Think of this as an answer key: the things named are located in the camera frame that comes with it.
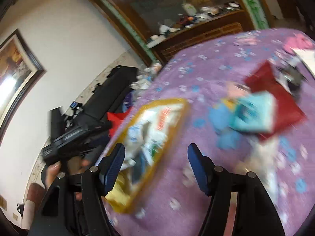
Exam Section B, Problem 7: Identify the framed wall picture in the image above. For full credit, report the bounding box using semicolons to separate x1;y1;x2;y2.
1;29;45;138

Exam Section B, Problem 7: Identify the black cylindrical motor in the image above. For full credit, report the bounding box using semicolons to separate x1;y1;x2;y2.
277;65;307;98

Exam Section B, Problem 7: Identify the teal tissue pack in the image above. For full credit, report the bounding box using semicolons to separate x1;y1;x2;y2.
229;91;277;133

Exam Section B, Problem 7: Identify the pink plush toy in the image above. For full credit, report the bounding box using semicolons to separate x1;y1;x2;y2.
226;82;250;99

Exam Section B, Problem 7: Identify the purple floral tablecloth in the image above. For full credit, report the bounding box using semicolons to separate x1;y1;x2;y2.
106;28;314;235

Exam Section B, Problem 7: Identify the blue towel bundle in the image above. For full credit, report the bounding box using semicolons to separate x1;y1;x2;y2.
208;102;241;151

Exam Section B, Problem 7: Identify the pink fluffy cloth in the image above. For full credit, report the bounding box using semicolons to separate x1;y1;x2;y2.
283;34;314;54

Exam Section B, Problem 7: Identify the clear plastic bottle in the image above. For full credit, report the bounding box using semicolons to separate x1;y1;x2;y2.
147;60;163;76

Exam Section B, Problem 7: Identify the red plastic bag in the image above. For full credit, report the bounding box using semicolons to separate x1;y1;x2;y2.
244;60;306;141

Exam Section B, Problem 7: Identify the pink mask packet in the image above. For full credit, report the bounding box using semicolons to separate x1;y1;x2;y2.
234;32;258;46

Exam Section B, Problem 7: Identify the dark wooden cabinet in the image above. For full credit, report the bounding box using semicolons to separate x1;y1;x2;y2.
88;0;274;65

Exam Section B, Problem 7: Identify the white open notebook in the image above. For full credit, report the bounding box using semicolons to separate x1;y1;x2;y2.
292;49;315;77

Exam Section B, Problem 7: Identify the red paper bag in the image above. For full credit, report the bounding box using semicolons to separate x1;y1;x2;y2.
107;107;132;137

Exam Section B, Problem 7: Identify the white plastic snack packet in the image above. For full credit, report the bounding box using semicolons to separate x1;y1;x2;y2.
121;103;184;184

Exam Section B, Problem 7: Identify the person's left hand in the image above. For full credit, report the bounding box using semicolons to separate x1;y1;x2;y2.
44;159;92;199

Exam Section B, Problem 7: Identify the black leather chair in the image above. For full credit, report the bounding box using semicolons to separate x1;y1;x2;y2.
65;65;138;138

